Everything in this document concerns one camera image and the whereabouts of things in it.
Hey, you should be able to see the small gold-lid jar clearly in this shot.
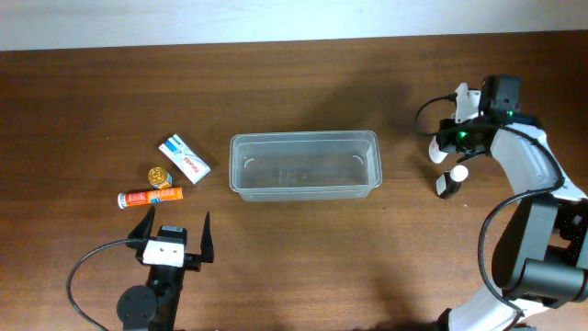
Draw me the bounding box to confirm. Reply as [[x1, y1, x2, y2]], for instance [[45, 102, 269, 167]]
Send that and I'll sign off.
[[148, 166, 173, 189]]

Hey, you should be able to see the white spray bottle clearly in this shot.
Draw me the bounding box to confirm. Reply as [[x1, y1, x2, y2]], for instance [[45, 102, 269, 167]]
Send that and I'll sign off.
[[428, 138, 447, 164]]

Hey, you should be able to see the white Panadol medicine box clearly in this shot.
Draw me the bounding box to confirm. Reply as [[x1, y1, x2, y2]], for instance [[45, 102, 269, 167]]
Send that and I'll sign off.
[[158, 134, 210, 185]]

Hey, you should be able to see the black bottle white cap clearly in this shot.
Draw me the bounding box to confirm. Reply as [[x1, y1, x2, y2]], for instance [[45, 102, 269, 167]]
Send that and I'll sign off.
[[435, 165, 469, 200]]

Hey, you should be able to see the clear plastic container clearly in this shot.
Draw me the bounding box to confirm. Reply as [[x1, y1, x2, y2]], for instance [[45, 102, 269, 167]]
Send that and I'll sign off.
[[229, 131, 383, 202]]

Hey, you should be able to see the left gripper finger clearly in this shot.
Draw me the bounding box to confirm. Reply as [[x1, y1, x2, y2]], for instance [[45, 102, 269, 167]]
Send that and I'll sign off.
[[128, 205, 155, 239], [200, 213, 215, 263]]

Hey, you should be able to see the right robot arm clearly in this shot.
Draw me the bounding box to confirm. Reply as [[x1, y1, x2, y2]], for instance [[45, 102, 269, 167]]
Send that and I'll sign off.
[[429, 74, 587, 330]]

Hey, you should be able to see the orange tablet tube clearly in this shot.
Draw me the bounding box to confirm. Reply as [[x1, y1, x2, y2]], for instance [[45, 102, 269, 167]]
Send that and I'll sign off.
[[117, 188, 184, 209]]

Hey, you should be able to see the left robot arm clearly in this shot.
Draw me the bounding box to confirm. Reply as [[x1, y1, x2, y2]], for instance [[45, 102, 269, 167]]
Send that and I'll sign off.
[[117, 207, 214, 331]]

